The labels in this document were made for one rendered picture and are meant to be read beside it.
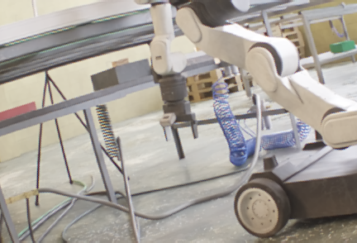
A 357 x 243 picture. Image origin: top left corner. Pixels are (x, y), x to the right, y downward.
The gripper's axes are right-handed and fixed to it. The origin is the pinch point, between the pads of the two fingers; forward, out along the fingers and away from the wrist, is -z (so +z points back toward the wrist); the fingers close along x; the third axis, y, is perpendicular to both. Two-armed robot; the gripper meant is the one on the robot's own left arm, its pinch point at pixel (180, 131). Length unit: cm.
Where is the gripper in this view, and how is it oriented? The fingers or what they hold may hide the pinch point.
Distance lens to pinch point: 207.9
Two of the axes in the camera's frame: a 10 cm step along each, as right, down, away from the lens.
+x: -8.5, 0.8, 5.2
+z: -1.6, -9.8, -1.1
